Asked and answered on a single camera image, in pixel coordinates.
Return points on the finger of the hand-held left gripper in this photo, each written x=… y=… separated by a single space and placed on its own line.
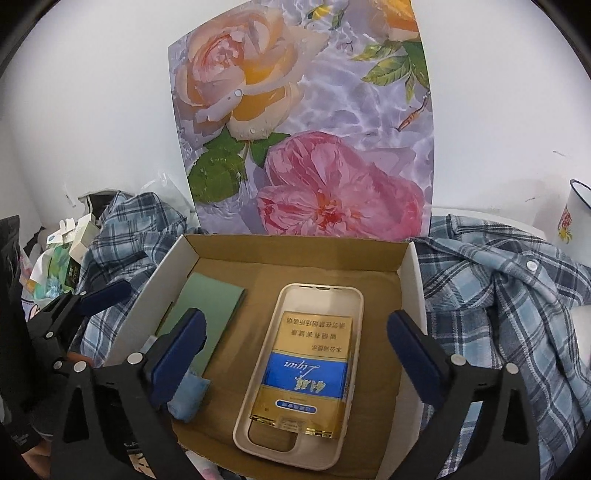
x=106 y=293

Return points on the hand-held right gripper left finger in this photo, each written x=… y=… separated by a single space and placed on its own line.
x=178 y=355

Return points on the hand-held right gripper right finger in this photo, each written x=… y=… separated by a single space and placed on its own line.
x=415 y=355

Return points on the light blue tissue pack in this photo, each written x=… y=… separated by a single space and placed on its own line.
x=189 y=397

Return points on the green note pad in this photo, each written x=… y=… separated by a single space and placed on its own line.
x=212 y=300

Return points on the cardboard box with floral lid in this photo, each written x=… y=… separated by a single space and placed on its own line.
x=258 y=286

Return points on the beige phone case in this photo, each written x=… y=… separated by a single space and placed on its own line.
x=318 y=300

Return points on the gold blue cigarette pack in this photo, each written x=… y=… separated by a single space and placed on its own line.
x=304 y=369

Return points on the person's left hand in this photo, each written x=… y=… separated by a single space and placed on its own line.
x=34 y=461

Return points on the green tissue pack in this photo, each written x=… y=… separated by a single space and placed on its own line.
x=55 y=270

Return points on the white small carton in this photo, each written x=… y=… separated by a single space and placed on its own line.
x=67 y=230

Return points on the black bag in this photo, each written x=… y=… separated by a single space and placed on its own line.
x=99 y=205

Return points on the blue plaid shirt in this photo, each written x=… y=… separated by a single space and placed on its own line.
x=485 y=300

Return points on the white enamel mug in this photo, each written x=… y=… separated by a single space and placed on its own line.
x=577 y=221

